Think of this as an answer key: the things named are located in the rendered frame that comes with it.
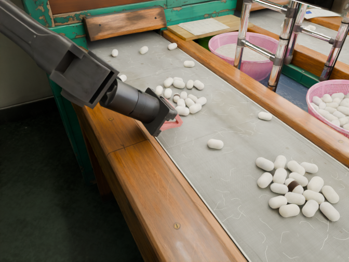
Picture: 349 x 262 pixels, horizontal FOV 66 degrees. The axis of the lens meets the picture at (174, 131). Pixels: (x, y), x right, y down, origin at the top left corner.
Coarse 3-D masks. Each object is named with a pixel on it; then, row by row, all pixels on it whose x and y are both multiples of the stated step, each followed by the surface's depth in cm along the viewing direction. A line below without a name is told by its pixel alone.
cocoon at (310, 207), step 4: (308, 200) 47; (312, 200) 46; (308, 204) 45; (312, 204) 45; (316, 204) 45; (304, 208) 45; (308, 208) 45; (312, 208) 45; (316, 208) 45; (304, 212) 45; (308, 212) 44; (312, 212) 44; (308, 216) 45
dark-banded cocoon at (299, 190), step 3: (288, 180) 49; (291, 180) 49; (285, 183) 50; (288, 183) 49; (297, 186) 48; (300, 186) 48; (294, 189) 48; (297, 189) 48; (300, 189) 48; (294, 192) 48; (297, 192) 48; (300, 192) 48
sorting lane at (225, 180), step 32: (128, 64) 90; (160, 64) 90; (224, 96) 75; (192, 128) 64; (224, 128) 64; (256, 128) 64; (288, 128) 64; (192, 160) 56; (224, 160) 56; (288, 160) 56; (320, 160) 56; (224, 192) 49; (256, 192) 49; (320, 192) 49; (224, 224) 44; (256, 224) 44; (288, 224) 44; (320, 224) 44; (256, 256) 40; (288, 256) 40; (320, 256) 40
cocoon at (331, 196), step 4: (324, 188) 48; (328, 188) 48; (332, 188) 48; (324, 192) 48; (328, 192) 47; (332, 192) 47; (328, 196) 47; (332, 196) 47; (336, 196) 46; (328, 200) 47; (332, 200) 47; (336, 200) 46
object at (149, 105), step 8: (136, 88) 52; (144, 96) 51; (152, 96) 54; (136, 104) 49; (144, 104) 51; (152, 104) 52; (160, 104) 53; (136, 112) 50; (144, 112) 51; (152, 112) 52; (160, 112) 53; (168, 112) 51; (144, 120) 53; (152, 120) 53; (160, 120) 52; (152, 128) 53
